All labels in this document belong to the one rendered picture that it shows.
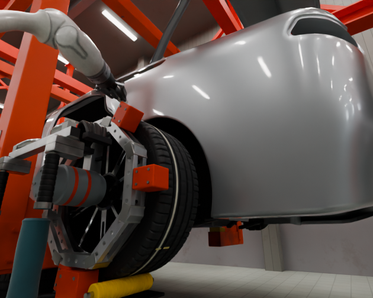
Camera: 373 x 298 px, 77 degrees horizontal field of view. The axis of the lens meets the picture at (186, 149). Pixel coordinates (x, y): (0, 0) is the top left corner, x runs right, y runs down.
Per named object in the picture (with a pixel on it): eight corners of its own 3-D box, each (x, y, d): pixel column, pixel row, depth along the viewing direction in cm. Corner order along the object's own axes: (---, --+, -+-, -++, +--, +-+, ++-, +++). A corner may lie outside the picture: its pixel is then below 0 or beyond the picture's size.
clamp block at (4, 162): (29, 174, 88) (32, 160, 90) (1, 169, 81) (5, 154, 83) (23, 175, 91) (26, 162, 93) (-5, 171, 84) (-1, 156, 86)
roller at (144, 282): (157, 288, 90) (158, 272, 92) (89, 309, 67) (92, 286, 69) (146, 287, 93) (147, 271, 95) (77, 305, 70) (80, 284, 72)
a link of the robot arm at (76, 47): (111, 64, 84) (92, 44, 88) (87, 31, 69) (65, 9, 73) (88, 83, 83) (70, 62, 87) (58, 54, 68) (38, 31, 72)
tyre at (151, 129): (108, 292, 109) (225, 238, 85) (58, 305, 91) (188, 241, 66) (92, 171, 143) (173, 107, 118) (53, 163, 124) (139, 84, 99)
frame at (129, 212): (142, 271, 70) (150, 110, 88) (125, 274, 65) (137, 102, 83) (49, 261, 99) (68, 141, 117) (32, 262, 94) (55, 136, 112)
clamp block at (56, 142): (83, 158, 70) (85, 141, 72) (52, 149, 63) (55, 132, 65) (73, 161, 73) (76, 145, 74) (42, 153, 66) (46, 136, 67)
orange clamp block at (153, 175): (148, 192, 79) (169, 190, 74) (130, 189, 73) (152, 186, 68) (148, 172, 82) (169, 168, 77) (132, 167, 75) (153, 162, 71)
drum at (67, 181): (106, 207, 88) (110, 170, 93) (48, 201, 71) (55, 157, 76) (84, 209, 95) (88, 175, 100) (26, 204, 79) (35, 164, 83)
